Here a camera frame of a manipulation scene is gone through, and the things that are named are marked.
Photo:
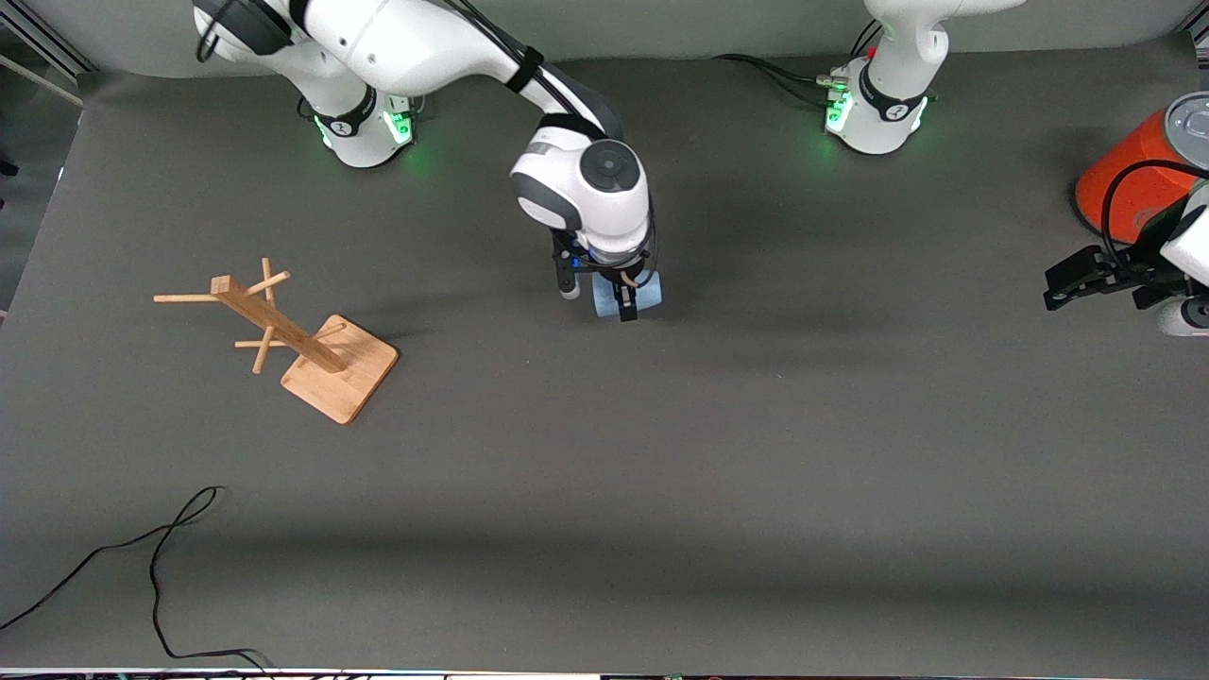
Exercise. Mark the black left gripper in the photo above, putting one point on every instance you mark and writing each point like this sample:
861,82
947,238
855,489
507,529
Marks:
1126,271

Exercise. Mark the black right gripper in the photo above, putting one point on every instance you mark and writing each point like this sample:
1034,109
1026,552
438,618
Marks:
624,292

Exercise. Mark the light blue plastic cup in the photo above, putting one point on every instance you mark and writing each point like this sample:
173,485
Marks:
650,295

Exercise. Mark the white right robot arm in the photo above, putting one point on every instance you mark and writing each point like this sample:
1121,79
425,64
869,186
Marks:
416,47

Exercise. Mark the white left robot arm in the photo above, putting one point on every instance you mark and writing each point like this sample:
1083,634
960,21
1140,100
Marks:
888,94

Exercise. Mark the wooden cup rack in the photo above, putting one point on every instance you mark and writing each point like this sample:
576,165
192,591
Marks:
340,373

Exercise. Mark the orange can with grey lid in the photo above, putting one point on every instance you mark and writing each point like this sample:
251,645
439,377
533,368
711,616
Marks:
1133,175

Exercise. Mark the aluminium frame rail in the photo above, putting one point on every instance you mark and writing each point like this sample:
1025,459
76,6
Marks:
38,38

